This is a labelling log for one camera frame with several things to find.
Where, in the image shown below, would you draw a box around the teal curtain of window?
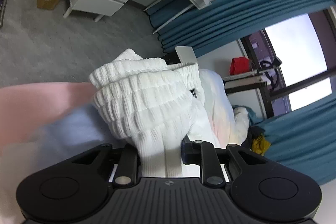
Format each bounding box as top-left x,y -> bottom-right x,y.
147,0 -> 335,57
247,93 -> 335,185

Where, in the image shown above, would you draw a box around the mustard yellow garment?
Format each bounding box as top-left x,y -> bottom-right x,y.
252,135 -> 271,156

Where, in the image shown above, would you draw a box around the folding metal rack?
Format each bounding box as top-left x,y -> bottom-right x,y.
222,57 -> 282,95

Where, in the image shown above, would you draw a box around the pastel pink yellow blue bedsheet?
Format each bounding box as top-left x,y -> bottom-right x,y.
1,83 -> 126,223

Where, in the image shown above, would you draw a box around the teal curtain right of window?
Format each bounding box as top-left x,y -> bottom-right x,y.
247,93 -> 335,185

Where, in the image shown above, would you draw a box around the black window frame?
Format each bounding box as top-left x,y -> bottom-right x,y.
241,7 -> 335,117

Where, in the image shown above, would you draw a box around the red garment on rack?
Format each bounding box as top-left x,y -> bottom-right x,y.
230,57 -> 250,76

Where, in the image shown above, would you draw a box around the teal curtain left of window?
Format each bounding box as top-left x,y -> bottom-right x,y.
147,0 -> 335,57

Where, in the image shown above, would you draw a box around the white sweatpants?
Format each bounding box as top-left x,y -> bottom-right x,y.
89,49 -> 235,177

